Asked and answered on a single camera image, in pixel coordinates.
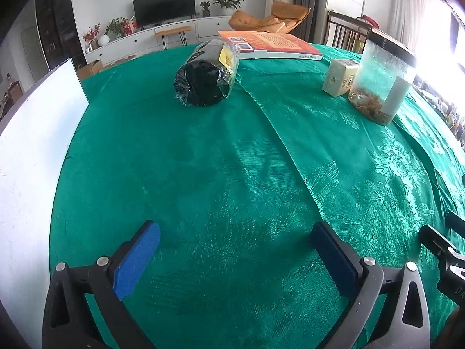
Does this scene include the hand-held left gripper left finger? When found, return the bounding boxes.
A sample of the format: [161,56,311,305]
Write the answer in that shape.
[42,220,161,349]

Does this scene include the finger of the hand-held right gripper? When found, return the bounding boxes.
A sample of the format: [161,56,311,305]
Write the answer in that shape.
[446,211,465,231]
[419,225,455,259]

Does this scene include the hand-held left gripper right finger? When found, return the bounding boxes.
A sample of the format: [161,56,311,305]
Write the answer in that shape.
[310,221,432,349]

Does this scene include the black roll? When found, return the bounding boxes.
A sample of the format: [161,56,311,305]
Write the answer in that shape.
[174,40,240,108]

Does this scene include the green tablecloth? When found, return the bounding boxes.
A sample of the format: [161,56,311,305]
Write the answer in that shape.
[49,42,465,349]

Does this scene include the white board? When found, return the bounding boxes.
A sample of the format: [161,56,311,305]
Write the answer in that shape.
[0,57,90,349]

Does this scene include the clear plastic jar black lid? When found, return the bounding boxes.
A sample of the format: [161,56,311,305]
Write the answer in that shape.
[348,27,418,127]

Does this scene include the cream cardboard box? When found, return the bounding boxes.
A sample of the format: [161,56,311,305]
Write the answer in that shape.
[322,58,361,97]

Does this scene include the brown cardboard box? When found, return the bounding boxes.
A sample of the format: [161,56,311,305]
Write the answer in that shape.
[77,60,104,79]

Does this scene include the white tv cabinet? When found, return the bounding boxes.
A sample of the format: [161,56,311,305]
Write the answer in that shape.
[84,16,237,64]

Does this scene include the white sheer curtain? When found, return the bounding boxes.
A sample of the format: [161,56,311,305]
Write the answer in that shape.
[387,0,440,49]

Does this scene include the dark wooden chair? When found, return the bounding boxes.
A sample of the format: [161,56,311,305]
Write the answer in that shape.
[325,11,371,53]

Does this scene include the orange book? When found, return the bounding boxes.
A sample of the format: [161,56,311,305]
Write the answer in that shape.
[217,30,323,60]

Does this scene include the red flowers in vase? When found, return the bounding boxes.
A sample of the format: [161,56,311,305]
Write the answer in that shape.
[83,24,101,51]

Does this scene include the wooden stool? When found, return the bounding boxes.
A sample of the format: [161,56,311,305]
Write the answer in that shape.
[154,25,192,49]

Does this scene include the bushy green potted plant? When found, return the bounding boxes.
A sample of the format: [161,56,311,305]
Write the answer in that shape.
[105,17,128,39]

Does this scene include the dark display cabinet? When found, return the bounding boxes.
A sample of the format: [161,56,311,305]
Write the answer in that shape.
[34,0,88,71]

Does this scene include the orange lounge chair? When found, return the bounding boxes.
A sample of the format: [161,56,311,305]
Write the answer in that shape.
[229,1,312,34]

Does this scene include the black television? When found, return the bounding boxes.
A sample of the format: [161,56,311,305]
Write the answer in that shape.
[133,0,196,28]

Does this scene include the grey curtain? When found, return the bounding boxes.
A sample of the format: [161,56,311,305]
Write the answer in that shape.
[294,0,329,44]

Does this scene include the large leafy potted plant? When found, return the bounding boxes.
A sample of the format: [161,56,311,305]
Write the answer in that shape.
[212,0,245,10]

